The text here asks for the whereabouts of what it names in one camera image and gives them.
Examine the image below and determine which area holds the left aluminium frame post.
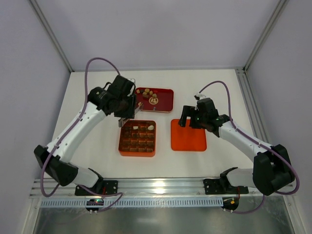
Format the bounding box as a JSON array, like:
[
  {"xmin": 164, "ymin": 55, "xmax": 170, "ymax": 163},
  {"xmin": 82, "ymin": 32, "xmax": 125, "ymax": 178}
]
[{"xmin": 28, "ymin": 0, "xmax": 74, "ymax": 73}]

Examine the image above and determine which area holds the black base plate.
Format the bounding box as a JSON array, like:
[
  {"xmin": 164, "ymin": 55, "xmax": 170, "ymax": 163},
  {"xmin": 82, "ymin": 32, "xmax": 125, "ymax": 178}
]
[
  {"xmin": 75, "ymin": 179, "xmax": 118, "ymax": 196},
  {"xmin": 203, "ymin": 178, "xmax": 223, "ymax": 195}
]

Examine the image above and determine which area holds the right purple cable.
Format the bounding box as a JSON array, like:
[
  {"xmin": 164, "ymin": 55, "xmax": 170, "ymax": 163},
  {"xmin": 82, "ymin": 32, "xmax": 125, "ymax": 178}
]
[{"xmin": 195, "ymin": 80, "xmax": 298, "ymax": 215}]

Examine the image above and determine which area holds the aluminium frame post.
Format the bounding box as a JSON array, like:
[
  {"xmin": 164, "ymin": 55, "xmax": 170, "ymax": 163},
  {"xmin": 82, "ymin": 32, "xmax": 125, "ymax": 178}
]
[
  {"xmin": 243, "ymin": 0, "xmax": 290, "ymax": 71},
  {"xmin": 28, "ymin": 0, "xmax": 74, "ymax": 73}
]

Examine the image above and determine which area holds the orange box lid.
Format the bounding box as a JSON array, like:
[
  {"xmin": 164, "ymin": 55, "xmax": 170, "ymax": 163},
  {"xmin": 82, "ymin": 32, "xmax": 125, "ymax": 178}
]
[{"xmin": 171, "ymin": 119, "xmax": 207, "ymax": 152}]

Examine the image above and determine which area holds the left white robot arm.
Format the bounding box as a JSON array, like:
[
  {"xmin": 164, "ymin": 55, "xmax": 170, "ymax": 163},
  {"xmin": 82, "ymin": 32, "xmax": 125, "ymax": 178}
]
[{"xmin": 34, "ymin": 75, "xmax": 139, "ymax": 195}]

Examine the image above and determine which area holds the aluminium mounting rail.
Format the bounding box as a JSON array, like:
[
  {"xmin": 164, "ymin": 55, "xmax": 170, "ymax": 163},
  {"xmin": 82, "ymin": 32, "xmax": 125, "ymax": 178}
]
[{"xmin": 29, "ymin": 177, "xmax": 263, "ymax": 198}]

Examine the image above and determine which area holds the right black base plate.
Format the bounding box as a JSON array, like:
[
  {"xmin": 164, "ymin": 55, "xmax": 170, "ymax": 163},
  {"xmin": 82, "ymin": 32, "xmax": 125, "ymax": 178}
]
[{"xmin": 203, "ymin": 178, "xmax": 223, "ymax": 195}]

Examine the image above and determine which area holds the right aluminium frame post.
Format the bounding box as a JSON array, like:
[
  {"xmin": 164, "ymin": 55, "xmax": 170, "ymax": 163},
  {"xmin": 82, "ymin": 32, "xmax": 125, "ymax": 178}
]
[{"xmin": 243, "ymin": 0, "xmax": 290, "ymax": 71}]

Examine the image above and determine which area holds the slotted cable duct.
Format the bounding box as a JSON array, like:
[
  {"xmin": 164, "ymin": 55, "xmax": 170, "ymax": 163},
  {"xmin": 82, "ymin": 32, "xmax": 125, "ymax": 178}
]
[{"xmin": 40, "ymin": 197, "xmax": 223, "ymax": 208}]

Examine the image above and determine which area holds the orange compartment box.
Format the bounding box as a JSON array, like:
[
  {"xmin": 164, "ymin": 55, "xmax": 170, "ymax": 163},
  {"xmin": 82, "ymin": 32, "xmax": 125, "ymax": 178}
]
[{"xmin": 118, "ymin": 120, "xmax": 156, "ymax": 157}]

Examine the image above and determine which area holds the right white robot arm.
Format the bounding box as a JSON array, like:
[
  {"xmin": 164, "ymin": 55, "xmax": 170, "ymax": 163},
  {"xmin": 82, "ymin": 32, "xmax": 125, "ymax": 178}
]
[{"xmin": 178, "ymin": 98, "xmax": 295, "ymax": 195}]

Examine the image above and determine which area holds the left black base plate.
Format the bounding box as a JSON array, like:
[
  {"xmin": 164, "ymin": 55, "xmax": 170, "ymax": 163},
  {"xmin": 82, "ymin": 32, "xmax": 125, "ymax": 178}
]
[{"xmin": 75, "ymin": 179, "xmax": 118, "ymax": 196}]

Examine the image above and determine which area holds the dark red metal tray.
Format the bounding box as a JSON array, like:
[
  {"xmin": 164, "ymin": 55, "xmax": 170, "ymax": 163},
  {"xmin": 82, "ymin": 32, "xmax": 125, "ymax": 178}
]
[{"xmin": 135, "ymin": 87, "xmax": 174, "ymax": 113}]

